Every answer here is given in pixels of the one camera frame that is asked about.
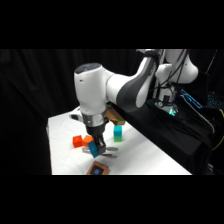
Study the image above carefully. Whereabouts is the orange cube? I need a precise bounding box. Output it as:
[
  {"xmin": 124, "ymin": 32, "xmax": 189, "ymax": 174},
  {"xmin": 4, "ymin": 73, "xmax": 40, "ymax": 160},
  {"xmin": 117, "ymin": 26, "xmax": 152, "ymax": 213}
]
[{"xmin": 82, "ymin": 134, "xmax": 95, "ymax": 148}]

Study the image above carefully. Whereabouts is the yellow cable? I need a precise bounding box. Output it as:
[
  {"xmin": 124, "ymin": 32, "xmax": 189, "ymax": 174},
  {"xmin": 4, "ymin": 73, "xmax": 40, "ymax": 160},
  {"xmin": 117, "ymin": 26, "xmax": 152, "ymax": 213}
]
[{"xmin": 211, "ymin": 109, "xmax": 224, "ymax": 152}]

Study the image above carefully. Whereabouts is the blue lit device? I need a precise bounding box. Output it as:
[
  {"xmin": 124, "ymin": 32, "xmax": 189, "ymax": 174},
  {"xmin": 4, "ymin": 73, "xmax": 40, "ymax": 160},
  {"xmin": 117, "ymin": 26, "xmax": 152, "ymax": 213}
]
[{"xmin": 180, "ymin": 88, "xmax": 203, "ymax": 110}]

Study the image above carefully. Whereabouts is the black curtain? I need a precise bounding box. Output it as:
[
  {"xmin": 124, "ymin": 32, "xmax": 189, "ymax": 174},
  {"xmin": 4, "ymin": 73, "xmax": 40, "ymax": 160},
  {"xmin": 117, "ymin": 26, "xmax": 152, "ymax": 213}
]
[{"xmin": 0, "ymin": 49, "xmax": 224, "ymax": 176}]

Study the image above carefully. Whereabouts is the blue cube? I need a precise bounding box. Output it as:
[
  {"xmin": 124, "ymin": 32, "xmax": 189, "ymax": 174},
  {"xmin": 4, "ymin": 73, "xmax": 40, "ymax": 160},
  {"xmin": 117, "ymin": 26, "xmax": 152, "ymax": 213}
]
[{"xmin": 87, "ymin": 140, "xmax": 101, "ymax": 159}]

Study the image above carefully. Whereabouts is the teal cube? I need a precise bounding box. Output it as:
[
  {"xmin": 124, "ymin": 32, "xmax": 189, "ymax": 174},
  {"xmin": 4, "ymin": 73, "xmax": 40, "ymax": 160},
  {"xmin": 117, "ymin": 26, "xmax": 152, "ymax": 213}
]
[{"xmin": 113, "ymin": 125, "xmax": 123, "ymax": 139}]

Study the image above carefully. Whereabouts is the black cable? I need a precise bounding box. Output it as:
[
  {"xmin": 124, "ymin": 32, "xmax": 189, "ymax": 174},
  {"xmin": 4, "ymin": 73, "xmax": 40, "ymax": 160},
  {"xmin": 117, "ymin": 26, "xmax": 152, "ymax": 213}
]
[{"xmin": 153, "ymin": 49, "xmax": 190, "ymax": 101}]

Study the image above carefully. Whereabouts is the wooden block with blue dot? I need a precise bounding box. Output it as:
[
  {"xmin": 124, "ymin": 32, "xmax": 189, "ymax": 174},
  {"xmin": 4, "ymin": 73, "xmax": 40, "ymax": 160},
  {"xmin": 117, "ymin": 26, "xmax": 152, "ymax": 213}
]
[{"xmin": 85, "ymin": 160, "xmax": 110, "ymax": 176}]

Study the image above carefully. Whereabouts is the red cube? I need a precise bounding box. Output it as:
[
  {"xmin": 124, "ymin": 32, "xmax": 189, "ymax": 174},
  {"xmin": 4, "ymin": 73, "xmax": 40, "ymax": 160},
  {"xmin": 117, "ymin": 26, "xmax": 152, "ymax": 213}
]
[{"xmin": 72, "ymin": 135, "xmax": 83, "ymax": 149}]

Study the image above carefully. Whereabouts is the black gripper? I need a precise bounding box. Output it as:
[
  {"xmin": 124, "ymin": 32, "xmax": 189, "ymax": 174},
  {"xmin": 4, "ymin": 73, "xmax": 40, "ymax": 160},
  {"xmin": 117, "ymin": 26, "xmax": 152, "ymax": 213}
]
[{"xmin": 83, "ymin": 122, "xmax": 108, "ymax": 156}]

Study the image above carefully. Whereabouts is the plain tan wooden block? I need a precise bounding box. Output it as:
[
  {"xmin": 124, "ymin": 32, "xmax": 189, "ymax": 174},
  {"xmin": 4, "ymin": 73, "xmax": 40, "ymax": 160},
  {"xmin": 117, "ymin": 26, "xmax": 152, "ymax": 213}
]
[{"xmin": 105, "ymin": 105, "xmax": 126, "ymax": 127}]

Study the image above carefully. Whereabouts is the black robot stand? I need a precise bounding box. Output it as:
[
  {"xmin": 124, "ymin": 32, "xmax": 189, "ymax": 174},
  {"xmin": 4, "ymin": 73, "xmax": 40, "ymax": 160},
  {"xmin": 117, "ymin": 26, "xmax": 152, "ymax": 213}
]
[{"xmin": 114, "ymin": 96, "xmax": 224, "ymax": 176}]

